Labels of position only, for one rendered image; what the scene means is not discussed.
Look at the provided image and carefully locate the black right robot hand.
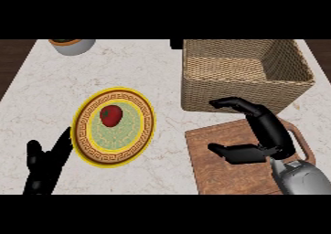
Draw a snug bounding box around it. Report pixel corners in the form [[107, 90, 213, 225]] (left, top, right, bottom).
[[207, 96, 297, 165]]

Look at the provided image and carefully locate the tan wicker basket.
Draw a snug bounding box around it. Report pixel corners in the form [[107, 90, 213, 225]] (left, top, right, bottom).
[[181, 39, 316, 115]]

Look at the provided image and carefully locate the grey pot with orange rim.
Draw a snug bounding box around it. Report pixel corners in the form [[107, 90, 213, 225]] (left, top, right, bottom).
[[48, 39, 98, 57]]

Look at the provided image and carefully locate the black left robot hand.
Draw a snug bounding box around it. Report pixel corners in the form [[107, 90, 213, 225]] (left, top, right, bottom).
[[23, 126, 74, 196]]

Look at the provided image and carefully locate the brown wooden cutting board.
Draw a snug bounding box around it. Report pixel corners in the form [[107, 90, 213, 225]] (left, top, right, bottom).
[[184, 117, 318, 196]]

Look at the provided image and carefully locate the red tomato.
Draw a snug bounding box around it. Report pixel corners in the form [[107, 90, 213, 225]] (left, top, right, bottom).
[[99, 104, 124, 128]]

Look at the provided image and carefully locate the yellow patterned round plate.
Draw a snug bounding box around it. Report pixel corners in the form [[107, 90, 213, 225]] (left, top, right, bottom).
[[71, 87, 158, 169]]

